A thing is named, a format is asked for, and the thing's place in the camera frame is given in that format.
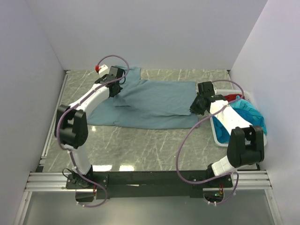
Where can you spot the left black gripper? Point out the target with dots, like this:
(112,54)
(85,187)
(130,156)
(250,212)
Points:
(114,94)

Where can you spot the red t shirt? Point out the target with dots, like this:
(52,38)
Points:
(232,97)

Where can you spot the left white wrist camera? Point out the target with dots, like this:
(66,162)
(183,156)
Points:
(101,70)

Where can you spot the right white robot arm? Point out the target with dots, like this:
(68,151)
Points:
(246,141)

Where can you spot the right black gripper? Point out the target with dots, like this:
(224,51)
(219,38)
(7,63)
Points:
(193,108)

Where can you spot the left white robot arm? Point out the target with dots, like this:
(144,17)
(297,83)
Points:
(71,129)

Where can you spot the black base beam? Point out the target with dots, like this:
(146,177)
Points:
(144,184)

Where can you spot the teal t shirt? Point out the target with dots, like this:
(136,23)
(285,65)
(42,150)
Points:
(247,111)

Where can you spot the white laundry basket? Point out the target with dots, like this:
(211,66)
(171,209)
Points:
(230,119)

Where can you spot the aluminium frame rail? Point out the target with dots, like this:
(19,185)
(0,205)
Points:
(40,181)

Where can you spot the grey-blue t shirt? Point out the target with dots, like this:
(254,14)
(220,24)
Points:
(148,104)

